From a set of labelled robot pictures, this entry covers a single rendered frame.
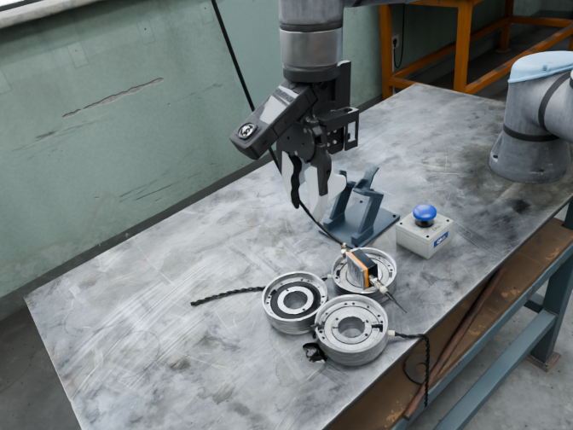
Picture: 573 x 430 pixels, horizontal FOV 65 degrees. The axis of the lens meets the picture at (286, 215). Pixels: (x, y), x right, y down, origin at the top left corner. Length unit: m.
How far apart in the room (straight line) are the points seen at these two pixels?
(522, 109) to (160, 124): 1.68
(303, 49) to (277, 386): 0.44
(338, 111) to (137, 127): 1.69
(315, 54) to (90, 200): 1.82
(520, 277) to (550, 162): 0.29
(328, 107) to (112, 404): 0.52
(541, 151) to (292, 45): 0.61
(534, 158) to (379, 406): 0.57
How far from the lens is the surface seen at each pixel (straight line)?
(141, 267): 0.94
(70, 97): 2.10
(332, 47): 0.55
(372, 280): 0.70
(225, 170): 2.51
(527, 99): 0.96
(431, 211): 0.80
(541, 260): 1.23
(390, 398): 0.94
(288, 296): 0.74
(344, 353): 0.64
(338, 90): 0.60
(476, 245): 0.86
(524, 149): 1.01
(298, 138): 0.59
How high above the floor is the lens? 1.36
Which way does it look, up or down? 36 degrees down
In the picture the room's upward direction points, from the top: 11 degrees counter-clockwise
